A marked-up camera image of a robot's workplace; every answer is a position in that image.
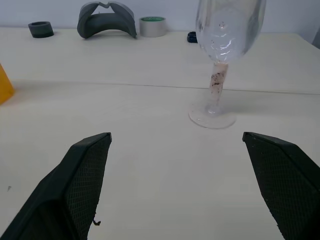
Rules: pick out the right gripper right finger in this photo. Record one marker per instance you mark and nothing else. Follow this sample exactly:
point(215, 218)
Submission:
point(287, 185)

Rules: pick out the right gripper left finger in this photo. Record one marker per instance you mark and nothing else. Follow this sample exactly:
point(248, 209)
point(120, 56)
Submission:
point(62, 190)

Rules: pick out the orange juice plastic bottle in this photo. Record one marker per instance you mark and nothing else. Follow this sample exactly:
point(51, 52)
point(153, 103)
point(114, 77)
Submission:
point(4, 87)

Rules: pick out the clear wine glass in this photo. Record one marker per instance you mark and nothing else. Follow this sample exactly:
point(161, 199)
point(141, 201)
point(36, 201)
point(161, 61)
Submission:
point(218, 82)

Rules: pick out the grey curved visor piece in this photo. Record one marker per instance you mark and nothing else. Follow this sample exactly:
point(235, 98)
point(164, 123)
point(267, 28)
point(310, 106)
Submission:
point(85, 27)

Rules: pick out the grey tape roll green core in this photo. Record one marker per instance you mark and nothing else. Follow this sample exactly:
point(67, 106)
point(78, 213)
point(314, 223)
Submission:
point(152, 28)

